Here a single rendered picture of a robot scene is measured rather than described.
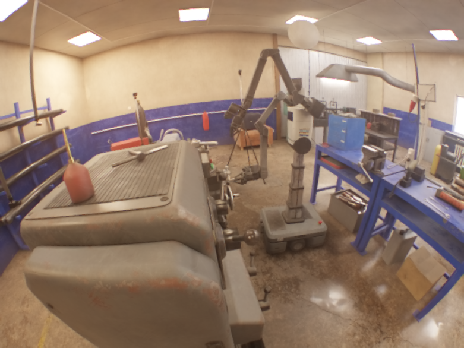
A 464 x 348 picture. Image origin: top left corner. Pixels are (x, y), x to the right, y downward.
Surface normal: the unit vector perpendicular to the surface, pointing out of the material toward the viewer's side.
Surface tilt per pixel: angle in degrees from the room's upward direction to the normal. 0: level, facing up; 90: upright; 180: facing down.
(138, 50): 90
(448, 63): 90
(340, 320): 0
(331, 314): 0
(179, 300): 90
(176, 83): 90
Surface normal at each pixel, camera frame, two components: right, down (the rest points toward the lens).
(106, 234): 0.19, 0.38
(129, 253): -0.07, -0.91
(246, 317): 0.47, -0.84
